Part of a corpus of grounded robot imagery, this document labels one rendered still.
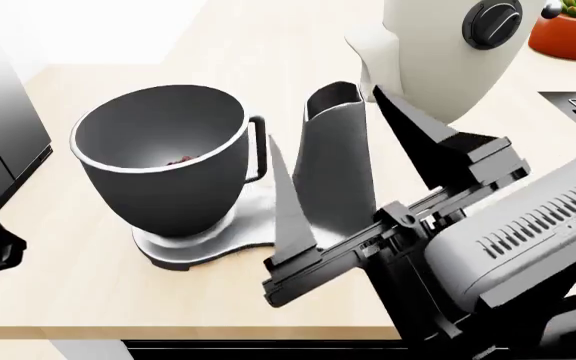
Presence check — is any black mixer speed knob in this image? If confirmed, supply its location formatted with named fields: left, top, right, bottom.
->
left=461, top=0, right=525, bottom=51

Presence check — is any dark grey mixer bowl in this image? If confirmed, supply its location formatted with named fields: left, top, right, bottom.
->
left=70, top=86, right=269, bottom=238

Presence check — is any grey gripper camera box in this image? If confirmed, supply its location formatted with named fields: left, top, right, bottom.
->
left=424, top=149, right=576, bottom=302

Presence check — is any orange plant pot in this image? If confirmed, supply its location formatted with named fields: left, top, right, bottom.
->
left=527, top=12, right=576, bottom=62

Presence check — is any small dark red cake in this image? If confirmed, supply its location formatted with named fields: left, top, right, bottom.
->
left=165, top=154, right=202, bottom=167

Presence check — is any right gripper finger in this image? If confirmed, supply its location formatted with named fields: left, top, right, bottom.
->
left=262, top=133, right=320, bottom=281
left=371, top=84, right=530, bottom=191

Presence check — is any steel kitchen sink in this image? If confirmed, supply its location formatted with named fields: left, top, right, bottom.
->
left=537, top=90, right=576, bottom=151

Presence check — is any white stand mixer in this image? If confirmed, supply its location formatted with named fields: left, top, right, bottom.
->
left=131, top=0, right=539, bottom=272

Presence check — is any black under-counter appliance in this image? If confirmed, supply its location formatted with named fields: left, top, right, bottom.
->
left=121, top=328, right=512, bottom=360

